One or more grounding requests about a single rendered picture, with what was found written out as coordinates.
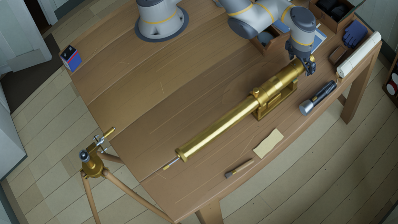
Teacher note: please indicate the grey-capped tripod spigot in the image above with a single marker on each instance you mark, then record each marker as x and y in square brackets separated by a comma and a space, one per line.
[84, 155]

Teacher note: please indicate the brass telescope cradle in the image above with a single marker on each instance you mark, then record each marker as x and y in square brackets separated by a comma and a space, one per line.
[273, 101]

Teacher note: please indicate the blue book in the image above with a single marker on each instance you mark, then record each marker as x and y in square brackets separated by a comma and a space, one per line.
[319, 39]

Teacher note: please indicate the brass telescope draw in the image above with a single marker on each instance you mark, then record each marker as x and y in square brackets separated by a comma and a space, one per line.
[300, 63]

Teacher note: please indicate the white rolled chart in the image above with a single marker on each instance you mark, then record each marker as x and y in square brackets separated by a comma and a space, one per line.
[359, 54]

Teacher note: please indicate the white door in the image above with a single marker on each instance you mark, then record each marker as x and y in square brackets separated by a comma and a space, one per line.
[21, 31]

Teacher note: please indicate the small dark brown box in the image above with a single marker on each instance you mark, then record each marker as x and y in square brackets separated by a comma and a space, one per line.
[337, 54]

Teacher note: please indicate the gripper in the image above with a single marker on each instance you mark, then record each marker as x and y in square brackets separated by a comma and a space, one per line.
[298, 53]

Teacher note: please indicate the blue and red battery box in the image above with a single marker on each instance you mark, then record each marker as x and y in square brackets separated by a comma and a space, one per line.
[71, 58]

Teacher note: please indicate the tan cloth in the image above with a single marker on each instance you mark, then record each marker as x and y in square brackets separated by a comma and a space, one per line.
[268, 143]

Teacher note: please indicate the open wooden box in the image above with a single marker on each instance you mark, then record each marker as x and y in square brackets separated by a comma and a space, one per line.
[273, 42]

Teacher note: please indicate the wooden tripod with brass head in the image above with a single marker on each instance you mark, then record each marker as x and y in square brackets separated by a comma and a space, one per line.
[124, 186]

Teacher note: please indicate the white cabinet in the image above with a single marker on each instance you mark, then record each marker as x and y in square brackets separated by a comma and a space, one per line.
[11, 137]

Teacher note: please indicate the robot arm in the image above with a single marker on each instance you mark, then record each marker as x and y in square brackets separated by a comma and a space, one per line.
[300, 28]

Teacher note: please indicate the brass collar thumbscrew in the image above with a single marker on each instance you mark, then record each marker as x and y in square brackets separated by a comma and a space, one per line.
[256, 92]

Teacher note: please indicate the black binoculars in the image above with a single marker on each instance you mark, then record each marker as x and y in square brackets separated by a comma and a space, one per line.
[331, 7]

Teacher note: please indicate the brass telescope tube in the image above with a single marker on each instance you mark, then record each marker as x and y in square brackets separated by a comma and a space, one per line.
[217, 126]

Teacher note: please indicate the dark grey round base plate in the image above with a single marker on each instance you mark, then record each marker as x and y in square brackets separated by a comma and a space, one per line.
[184, 23]

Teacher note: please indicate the wooden table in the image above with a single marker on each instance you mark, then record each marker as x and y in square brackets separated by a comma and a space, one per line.
[149, 81]

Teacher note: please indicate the brown open cardboard box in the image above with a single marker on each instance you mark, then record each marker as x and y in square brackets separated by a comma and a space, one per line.
[334, 23]

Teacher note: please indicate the black and silver torch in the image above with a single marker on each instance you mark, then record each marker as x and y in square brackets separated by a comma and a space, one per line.
[317, 98]

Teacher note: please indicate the thin shutter lever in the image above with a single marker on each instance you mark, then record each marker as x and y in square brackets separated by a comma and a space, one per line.
[170, 164]

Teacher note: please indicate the blue glove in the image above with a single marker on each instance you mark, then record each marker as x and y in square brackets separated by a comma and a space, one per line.
[354, 33]

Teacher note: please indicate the red and white tin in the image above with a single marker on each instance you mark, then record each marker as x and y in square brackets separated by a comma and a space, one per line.
[392, 87]

